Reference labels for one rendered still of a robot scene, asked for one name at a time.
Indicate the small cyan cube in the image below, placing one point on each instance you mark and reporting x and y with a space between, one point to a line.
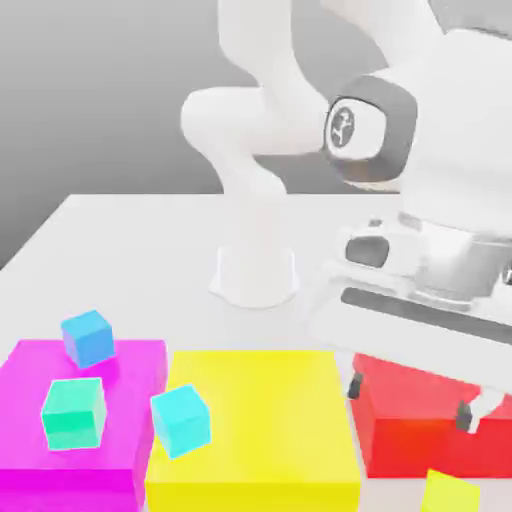
182 420

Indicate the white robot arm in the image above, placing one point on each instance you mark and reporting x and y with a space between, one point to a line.
256 128

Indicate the small yellow cube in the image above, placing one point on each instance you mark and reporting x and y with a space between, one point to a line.
450 494

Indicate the small green cube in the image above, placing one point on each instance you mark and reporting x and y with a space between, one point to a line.
74 412

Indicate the large yellow box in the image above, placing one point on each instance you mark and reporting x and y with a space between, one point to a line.
272 420

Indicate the large red box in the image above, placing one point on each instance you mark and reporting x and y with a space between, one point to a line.
404 432

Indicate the small blue cube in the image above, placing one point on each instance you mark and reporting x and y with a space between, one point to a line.
90 340

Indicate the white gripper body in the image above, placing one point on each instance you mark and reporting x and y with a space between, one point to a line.
400 340

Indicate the large magenta box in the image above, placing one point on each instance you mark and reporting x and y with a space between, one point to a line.
132 472

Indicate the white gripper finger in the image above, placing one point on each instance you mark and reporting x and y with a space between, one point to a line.
482 404
355 386

